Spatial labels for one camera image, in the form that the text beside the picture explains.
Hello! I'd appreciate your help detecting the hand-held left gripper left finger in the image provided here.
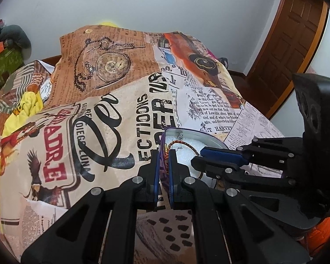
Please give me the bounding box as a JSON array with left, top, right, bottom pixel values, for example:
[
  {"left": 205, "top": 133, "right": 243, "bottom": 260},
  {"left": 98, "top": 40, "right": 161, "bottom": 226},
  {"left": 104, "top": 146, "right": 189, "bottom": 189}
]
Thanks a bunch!
[{"left": 20, "top": 149, "right": 161, "bottom": 264}]

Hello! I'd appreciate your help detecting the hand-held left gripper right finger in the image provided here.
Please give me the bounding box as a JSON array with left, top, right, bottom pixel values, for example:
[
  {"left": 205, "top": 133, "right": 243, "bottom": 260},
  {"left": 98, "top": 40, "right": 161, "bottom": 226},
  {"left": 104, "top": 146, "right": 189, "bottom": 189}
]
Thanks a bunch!
[{"left": 168, "top": 154, "right": 311, "bottom": 264}]

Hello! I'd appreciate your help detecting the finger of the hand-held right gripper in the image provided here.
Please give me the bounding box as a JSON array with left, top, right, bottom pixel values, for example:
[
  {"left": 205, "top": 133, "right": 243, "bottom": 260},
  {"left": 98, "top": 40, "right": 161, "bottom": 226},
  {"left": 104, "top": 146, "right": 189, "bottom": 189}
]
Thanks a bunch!
[
  {"left": 200, "top": 137, "right": 305, "bottom": 171},
  {"left": 191, "top": 156, "right": 304, "bottom": 197}
]

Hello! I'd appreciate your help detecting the clear purple-rimmed jewelry box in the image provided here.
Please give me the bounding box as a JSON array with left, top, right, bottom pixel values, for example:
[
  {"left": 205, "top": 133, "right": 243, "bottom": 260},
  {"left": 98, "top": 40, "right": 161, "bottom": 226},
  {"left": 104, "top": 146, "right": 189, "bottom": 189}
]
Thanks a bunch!
[{"left": 159, "top": 126, "right": 229, "bottom": 200}]

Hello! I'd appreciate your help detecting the orange cord bracelet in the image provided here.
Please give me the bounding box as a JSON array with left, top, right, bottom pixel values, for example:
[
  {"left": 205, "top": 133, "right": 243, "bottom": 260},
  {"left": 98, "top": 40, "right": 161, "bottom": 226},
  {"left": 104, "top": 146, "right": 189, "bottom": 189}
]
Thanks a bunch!
[{"left": 164, "top": 140, "right": 207, "bottom": 180}]

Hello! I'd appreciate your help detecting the printed newspaper-pattern blanket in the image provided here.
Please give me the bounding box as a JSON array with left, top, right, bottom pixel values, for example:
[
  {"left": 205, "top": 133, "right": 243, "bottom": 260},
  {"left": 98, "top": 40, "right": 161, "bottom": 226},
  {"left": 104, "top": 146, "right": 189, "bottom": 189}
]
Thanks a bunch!
[{"left": 0, "top": 25, "right": 288, "bottom": 264}]

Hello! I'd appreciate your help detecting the orange cloth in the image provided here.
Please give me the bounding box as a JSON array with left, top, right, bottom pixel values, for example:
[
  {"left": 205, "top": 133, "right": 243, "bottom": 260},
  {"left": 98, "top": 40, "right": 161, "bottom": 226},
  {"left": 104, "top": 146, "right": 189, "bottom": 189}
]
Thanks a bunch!
[{"left": 305, "top": 216, "right": 330, "bottom": 257}]

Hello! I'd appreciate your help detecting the brown wooden door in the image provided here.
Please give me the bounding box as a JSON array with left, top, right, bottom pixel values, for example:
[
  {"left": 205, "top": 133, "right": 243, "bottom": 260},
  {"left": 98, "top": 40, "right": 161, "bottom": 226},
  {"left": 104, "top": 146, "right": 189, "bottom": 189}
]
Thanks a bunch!
[{"left": 243, "top": 0, "right": 330, "bottom": 120}]

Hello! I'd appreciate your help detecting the yellow printed blanket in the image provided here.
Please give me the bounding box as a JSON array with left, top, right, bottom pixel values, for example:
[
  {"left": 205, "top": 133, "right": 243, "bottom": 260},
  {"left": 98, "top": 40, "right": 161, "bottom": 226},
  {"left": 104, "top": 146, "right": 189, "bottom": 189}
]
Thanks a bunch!
[{"left": 0, "top": 89, "right": 46, "bottom": 215}]

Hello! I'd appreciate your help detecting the yellow pillow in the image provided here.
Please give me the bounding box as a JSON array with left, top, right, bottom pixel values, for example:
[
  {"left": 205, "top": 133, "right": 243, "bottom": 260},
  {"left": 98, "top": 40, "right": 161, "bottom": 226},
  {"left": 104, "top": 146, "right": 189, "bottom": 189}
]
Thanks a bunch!
[{"left": 97, "top": 20, "right": 121, "bottom": 28}]

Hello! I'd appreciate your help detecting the patchwork quilt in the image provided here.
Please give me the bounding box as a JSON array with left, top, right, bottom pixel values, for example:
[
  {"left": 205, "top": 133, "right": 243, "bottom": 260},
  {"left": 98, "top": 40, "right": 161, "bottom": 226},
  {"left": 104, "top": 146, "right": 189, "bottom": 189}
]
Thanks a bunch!
[{"left": 0, "top": 60, "right": 57, "bottom": 160}]

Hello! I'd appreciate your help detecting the grey plush toy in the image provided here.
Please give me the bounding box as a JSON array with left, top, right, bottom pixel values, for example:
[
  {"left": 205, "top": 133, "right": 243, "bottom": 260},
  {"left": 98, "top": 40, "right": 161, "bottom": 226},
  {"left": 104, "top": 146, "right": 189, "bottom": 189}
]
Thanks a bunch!
[{"left": 0, "top": 24, "right": 32, "bottom": 50}]

